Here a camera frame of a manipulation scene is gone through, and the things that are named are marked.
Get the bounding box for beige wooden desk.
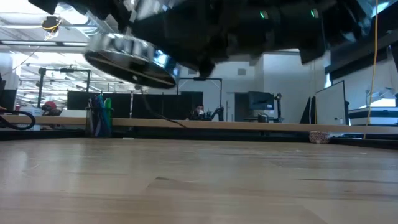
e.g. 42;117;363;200
0;114;398;136

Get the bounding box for whiteboard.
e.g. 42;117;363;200
314;80;349;126

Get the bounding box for thin black lamp cable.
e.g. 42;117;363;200
140;88;189;128

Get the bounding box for black monitor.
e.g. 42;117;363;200
248;90;275;111

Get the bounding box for black metal table frame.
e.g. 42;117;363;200
0;128;398;151

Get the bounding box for small patterned box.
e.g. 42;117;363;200
308;131;331;144

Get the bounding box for blue pen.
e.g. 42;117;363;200
93;95;106;136

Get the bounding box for black partition panels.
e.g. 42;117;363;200
66;90;205;121

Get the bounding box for black ceiling device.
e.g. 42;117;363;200
41;15;62;35

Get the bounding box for thick black cable loop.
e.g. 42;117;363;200
0;110;37;131

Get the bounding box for black background frame stand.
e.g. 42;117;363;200
176;77;223;122
36;67;92;109

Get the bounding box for white and black table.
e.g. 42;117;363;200
347;106;398;127

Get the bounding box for chrome lamp socket base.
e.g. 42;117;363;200
83;32;180;90

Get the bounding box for person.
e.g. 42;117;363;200
41;100;63;118
188;104;212;121

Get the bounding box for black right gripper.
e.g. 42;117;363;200
132;0;249;79

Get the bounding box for yellow cable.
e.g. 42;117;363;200
363;0;379;140

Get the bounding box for green marker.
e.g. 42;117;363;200
104;97;113;125

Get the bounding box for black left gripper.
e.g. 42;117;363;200
27;0;132;32

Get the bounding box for long ceiling light bar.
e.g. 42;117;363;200
0;39;90;47

